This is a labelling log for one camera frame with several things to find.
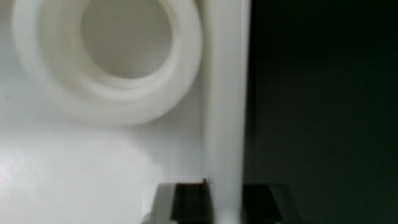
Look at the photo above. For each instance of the white square tabletop part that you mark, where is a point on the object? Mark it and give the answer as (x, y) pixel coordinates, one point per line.
(123, 86)

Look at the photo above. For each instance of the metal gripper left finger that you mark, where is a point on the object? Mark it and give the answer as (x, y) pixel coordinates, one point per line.
(182, 206)

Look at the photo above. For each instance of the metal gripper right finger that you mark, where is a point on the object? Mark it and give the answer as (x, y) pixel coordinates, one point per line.
(269, 205)

